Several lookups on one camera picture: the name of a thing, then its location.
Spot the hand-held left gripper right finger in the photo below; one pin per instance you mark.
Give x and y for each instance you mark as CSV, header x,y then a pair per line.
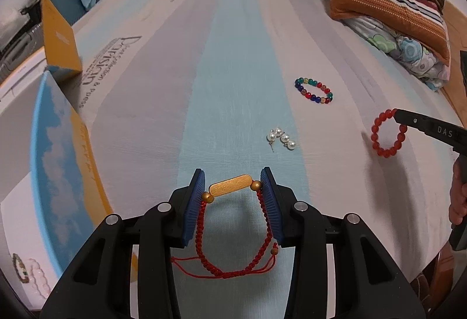
x,y
271,206

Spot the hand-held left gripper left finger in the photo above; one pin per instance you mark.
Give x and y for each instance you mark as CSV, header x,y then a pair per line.
x,y
193,209

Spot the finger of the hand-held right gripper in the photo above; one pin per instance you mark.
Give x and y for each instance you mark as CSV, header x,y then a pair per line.
x,y
430,127

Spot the blue and yellow cardboard box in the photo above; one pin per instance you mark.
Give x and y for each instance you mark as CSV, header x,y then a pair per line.
x,y
58,158

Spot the person's right hand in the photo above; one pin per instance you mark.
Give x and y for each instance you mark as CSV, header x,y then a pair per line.
x,y
459,195

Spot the pearl earring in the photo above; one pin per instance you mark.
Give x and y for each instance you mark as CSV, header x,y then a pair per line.
x,y
291,144
271,137

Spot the floral quilt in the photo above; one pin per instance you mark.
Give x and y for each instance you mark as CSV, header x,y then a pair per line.
x,y
408,49

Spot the wooden headboard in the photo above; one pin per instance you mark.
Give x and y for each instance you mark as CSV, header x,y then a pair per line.
x,y
456,31

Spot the striped red and orange pillow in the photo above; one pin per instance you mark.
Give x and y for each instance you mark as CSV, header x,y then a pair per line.
x,y
383,2

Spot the striped blue and grey bedsheet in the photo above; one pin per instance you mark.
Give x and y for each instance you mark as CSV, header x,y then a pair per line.
x,y
233,67

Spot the silver suitcase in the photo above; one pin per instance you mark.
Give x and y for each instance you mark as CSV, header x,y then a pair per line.
x,y
22,45

